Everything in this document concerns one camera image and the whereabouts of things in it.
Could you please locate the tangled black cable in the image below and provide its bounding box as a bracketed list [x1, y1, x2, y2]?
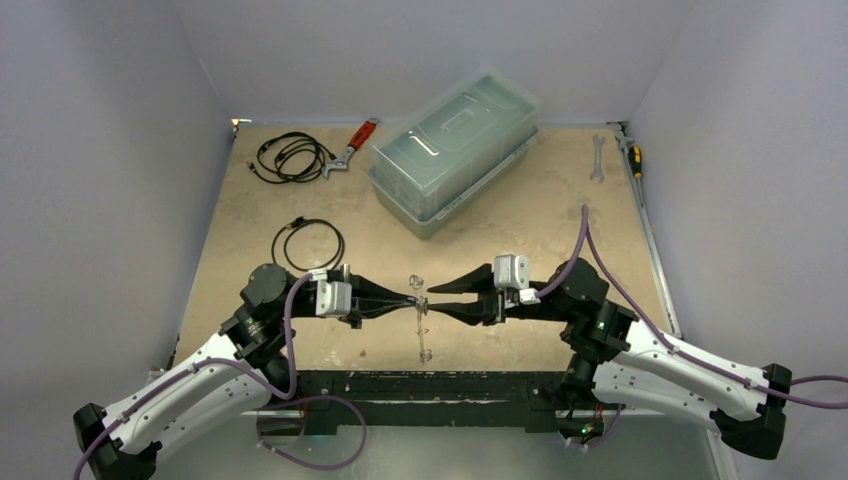
[247, 131, 337, 185]

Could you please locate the coiled black usb cable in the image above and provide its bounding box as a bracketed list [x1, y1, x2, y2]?
[270, 217, 346, 273]

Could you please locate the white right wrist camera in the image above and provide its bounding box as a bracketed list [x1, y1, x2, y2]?
[493, 254, 540, 308]

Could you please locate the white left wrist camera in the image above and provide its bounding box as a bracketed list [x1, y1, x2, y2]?
[308, 269, 352, 318]

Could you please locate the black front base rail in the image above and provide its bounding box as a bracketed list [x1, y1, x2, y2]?
[296, 370, 598, 435]

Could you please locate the clear plastic storage box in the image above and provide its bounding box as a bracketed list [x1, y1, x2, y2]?
[367, 72, 541, 240]

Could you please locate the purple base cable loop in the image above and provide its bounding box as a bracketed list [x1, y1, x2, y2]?
[255, 396, 367, 472]

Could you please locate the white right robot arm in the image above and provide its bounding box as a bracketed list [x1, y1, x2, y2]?
[430, 255, 792, 460]

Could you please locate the yellow black screwdriver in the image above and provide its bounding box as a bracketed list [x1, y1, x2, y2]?
[628, 145, 642, 181]

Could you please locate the silver open end spanner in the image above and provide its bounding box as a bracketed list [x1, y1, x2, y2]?
[590, 135, 605, 183]

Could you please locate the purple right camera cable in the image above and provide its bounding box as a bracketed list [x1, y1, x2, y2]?
[536, 203, 848, 411]

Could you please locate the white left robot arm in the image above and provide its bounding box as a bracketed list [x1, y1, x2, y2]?
[72, 263, 416, 479]

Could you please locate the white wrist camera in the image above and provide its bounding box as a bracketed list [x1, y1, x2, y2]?
[308, 269, 352, 318]
[493, 254, 540, 308]

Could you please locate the red handled adjustable wrench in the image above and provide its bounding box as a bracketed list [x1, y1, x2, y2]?
[321, 118, 379, 179]

